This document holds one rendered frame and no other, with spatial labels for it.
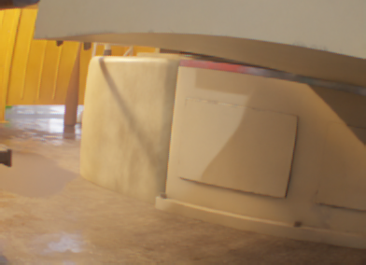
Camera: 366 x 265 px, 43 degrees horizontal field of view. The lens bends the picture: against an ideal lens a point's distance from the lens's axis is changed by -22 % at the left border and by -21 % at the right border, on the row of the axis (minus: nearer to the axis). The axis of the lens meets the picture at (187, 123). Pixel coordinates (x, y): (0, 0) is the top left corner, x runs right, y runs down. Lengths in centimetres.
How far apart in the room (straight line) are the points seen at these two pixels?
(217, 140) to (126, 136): 46
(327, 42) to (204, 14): 19
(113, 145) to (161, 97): 34
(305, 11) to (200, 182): 159
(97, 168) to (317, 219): 114
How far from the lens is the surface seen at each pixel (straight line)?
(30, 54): 481
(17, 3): 115
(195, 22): 73
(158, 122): 228
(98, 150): 253
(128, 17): 81
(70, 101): 484
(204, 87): 215
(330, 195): 188
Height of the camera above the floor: 55
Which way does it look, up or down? 5 degrees down
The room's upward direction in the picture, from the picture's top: 6 degrees clockwise
